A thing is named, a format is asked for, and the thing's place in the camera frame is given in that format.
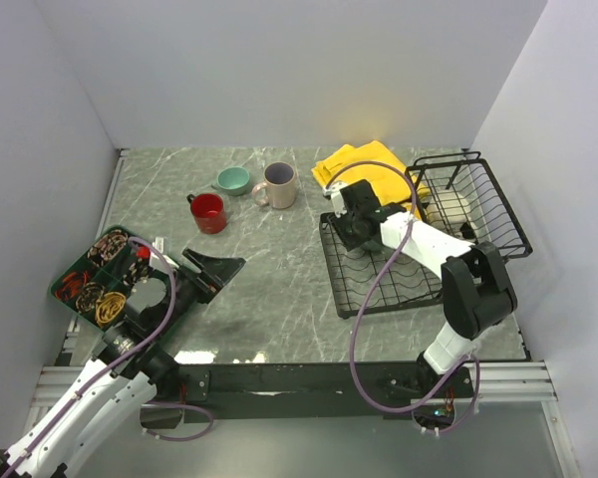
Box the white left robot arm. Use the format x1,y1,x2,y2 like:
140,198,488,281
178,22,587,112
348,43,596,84
0,238,246,477

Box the brown black hair ties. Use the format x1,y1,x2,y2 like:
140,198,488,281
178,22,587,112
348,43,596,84
75,281,106,314

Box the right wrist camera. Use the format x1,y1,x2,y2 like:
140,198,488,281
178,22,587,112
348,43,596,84
323,181,347,217

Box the green organizer tray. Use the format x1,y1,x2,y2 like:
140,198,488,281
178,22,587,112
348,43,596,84
50,226,183,332

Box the black wire dish rack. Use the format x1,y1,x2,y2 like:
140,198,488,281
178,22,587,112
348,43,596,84
320,149,533,319

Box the small teal cup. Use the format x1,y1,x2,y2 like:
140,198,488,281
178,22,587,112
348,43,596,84
211,166,251,196

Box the cream black hair ties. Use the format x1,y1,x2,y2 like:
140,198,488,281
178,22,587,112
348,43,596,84
123,251,153,288

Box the yellow cloth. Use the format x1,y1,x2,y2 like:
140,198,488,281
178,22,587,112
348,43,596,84
312,140,412,209

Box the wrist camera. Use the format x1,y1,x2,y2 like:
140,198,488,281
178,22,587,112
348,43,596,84
323,181,347,217
133,236,176,273

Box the yellow hair ties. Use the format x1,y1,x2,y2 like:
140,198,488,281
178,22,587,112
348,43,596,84
95,291,128,325

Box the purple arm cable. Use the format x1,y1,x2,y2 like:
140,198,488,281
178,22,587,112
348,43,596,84
0,236,215,478
322,159,481,436

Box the red mug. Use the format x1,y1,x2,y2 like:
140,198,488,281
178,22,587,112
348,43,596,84
186,193,227,234

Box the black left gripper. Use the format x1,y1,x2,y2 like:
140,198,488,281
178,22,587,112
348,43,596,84
152,247,244,337

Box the pink black hair ties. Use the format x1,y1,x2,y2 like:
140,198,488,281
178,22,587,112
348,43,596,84
87,232,130,266

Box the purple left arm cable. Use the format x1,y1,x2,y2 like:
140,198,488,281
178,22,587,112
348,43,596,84
0,236,215,478

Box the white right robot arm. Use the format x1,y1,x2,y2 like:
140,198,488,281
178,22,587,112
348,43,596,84
324,180,517,396

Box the orange hair ties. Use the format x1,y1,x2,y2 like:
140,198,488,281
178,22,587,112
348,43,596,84
56,271,94,303

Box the black front base bar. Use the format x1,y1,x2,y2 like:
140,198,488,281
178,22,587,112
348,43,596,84
139,361,479,430

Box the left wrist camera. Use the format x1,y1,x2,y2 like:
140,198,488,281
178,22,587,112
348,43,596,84
133,236,176,273

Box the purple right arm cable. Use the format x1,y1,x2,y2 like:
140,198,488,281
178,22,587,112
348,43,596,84
322,159,481,436

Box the pink mug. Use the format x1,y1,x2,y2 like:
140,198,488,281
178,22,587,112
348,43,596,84
251,162,297,210

